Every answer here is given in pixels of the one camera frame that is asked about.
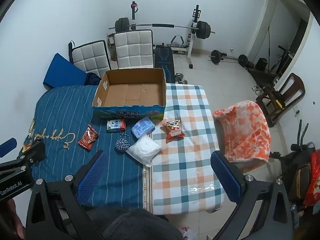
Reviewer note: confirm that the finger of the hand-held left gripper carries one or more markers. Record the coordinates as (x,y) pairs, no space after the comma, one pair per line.
(7,147)
(35,152)

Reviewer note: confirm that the chrome dumbbell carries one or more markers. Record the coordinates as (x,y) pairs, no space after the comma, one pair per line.
(178,76)
(183,81)

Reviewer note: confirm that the white soft bag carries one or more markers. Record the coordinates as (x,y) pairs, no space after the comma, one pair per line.
(144,151)

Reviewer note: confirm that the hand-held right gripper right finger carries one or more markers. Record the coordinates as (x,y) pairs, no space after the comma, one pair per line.
(225,177)

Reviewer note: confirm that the short barbell with plates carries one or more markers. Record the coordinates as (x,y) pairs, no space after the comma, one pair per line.
(215,56)

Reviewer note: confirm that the black folded stand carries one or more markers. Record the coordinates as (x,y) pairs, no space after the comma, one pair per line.
(70,48)

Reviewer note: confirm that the black weight bench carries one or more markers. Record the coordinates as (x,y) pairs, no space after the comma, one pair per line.
(163,60)

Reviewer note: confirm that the person's left hand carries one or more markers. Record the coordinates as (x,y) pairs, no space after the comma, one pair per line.
(8,220)

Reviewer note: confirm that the blue tissue pack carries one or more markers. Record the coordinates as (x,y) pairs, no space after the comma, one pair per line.
(143,128)

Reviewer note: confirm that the cardboard box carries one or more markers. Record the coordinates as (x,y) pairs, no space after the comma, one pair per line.
(130,92)

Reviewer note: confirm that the small black box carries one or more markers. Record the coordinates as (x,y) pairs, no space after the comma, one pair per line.
(261,64)

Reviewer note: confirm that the orange panda snack packet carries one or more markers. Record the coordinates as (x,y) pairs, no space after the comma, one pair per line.
(173,131)

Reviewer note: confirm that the large white padded chair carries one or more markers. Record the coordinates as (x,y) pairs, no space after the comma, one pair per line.
(132,47)

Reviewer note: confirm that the plaid bed sheet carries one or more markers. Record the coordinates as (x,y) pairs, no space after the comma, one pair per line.
(180,160)

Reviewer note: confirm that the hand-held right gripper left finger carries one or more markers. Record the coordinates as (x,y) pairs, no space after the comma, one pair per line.
(92,173)

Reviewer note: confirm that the printed plastic bag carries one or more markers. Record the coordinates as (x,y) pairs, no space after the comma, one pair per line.
(187,232)

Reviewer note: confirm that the red plastic bag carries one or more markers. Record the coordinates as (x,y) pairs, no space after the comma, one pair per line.
(313,180)

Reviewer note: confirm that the dark wooden chair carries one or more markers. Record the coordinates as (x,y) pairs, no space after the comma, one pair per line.
(295,85)

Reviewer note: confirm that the long barbell with plates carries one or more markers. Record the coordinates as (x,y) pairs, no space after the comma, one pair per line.
(162,25)

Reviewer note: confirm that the black backpack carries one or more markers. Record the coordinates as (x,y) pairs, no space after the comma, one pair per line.
(297,170)

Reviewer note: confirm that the blue white yarn ball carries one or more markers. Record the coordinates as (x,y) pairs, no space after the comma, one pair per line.
(122,145)

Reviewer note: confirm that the small white padded chair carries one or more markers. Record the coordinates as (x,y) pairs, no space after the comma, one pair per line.
(87,57)

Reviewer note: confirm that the orange white fleece blanket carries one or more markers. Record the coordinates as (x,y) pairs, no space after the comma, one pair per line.
(247,130)

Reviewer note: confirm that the barbell rack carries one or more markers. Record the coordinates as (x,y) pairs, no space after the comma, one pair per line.
(192,47)

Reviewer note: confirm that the black tripod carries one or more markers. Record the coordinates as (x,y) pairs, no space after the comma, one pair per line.
(282,58)

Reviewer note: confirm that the dark blue cloth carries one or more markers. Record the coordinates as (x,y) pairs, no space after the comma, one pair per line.
(92,79)

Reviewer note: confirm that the grey exercise machine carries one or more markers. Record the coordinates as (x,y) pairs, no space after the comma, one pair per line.
(178,42)

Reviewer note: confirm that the blue foam mat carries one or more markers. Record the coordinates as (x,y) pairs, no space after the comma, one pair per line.
(62,72)

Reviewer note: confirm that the cow print packet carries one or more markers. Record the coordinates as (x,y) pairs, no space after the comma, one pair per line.
(115,125)

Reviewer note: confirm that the blue striped blanket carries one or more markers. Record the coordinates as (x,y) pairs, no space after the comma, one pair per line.
(62,115)

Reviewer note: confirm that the red floral packet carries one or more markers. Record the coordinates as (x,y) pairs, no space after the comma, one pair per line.
(87,137)

